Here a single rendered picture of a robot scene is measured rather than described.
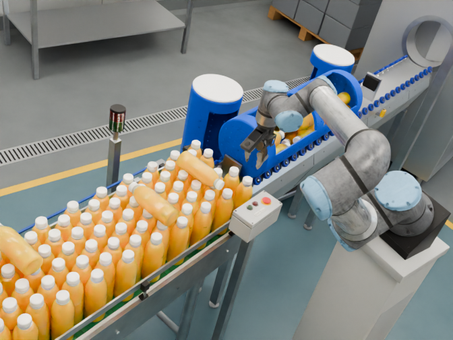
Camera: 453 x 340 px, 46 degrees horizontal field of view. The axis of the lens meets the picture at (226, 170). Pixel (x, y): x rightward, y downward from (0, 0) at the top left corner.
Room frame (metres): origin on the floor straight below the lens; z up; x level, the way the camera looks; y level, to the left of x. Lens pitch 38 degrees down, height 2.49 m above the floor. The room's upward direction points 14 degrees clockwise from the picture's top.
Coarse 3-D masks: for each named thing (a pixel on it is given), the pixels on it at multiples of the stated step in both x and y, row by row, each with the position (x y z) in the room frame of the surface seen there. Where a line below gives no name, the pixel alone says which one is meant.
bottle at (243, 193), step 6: (240, 186) 1.72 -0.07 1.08; (246, 186) 1.72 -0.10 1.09; (240, 192) 1.71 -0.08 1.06; (246, 192) 1.71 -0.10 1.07; (252, 192) 1.73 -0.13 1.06; (234, 198) 1.72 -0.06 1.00; (240, 198) 1.70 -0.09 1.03; (246, 198) 1.70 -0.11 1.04; (234, 204) 1.71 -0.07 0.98; (240, 204) 1.70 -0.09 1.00
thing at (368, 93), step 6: (366, 78) 3.05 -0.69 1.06; (372, 78) 3.04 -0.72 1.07; (378, 78) 3.04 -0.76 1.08; (366, 84) 3.05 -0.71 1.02; (372, 84) 3.03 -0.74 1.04; (378, 84) 3.03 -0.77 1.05; (366, 90) 3.06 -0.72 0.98; (372, 90) 3.02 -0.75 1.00; (366, 96) 3.05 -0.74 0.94; (372, 96) 3.03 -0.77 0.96
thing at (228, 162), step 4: (224, 156) 1.94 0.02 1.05; (228, 156) 1.94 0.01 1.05; (224, 160) 1.94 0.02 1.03; (228, 160) 1.93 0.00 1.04; (232, 160) 1.92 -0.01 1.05; (236, 160) 1.93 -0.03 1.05; (224, 164) 1.94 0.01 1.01; (228, 164) 1.93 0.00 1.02; (232, 164) 1.92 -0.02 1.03; (236, 164) 1.91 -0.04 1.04; (240, 164) 1.90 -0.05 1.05; (224, 168) 1.93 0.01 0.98; (228, 168) 1.92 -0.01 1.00; (240, 168) 1.89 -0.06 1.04; (224, 172) 1.93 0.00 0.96; (228, 172) 1.92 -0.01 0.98; (240, 172) 1.90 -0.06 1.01; (224, 176) 1.93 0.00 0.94
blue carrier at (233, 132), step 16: (336, 80) 2.71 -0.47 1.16; (352, 80) 2.63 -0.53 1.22; (352, 96) 2.65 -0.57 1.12; (256, 112) 2.26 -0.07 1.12; (224, 128) 2.02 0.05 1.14; (240, 128) 1.98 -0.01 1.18; (320, 128) 2.26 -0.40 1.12; (224, 144) 2.01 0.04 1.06; (304, 144) 2.16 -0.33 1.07; (240, 160) 1.96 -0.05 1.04; (256, 160) 1.91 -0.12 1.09; (272, 160) 1.92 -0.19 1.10; (256, 176) 1.90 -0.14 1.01
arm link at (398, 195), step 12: (384, 180) 1.55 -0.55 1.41; (396, 180) 1.54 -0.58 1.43; (408, 180) 1.53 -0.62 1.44; (372, 192) 1.54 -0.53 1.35; (384, 192) 1.50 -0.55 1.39; (396, 192) 1.50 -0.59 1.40; (408, 192) 1.49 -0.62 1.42; (420, 192) 1.51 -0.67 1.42; (384, 204) 1.47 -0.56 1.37; (396, 204) 1.46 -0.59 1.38; (408, 204) 1.46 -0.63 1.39; (420, 204) 1.51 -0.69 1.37; (384, 216) 1.46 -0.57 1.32; (396, 216) 1.47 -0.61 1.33; (408, 216) 1.49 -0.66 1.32; (420, 216) 1.54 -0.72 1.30
